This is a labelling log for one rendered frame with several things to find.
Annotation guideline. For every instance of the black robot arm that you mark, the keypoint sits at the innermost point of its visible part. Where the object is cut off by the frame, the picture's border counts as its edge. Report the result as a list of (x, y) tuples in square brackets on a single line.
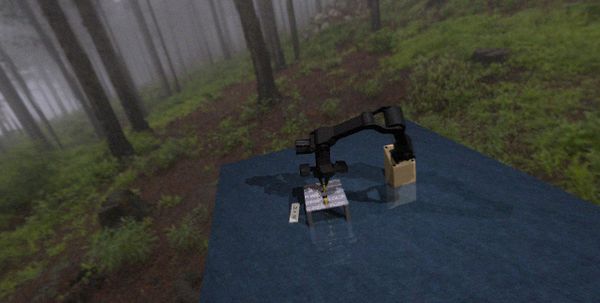
[(321, 139)]

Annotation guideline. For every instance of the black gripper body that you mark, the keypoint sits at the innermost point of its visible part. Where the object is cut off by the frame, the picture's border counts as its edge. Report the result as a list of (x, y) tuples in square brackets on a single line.
[(305, 169)]

